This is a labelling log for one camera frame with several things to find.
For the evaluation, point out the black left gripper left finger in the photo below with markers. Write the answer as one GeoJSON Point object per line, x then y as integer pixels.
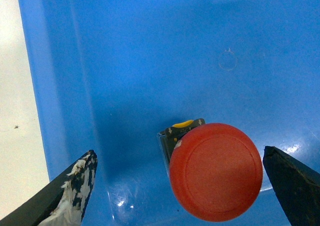
{"type": "Point", "coordinates": [63, 201]}

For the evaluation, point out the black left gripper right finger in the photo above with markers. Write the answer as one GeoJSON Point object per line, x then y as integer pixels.
{"type": "Point", "coordinates": [296, 186]}

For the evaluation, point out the red push button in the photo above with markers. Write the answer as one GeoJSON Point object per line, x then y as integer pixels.
{"type": "Point", "coordinates": [215, 170]}

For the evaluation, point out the blue plastic tray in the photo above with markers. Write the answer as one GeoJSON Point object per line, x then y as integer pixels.
{"type": "Point", "coordinates": [109, 75]}

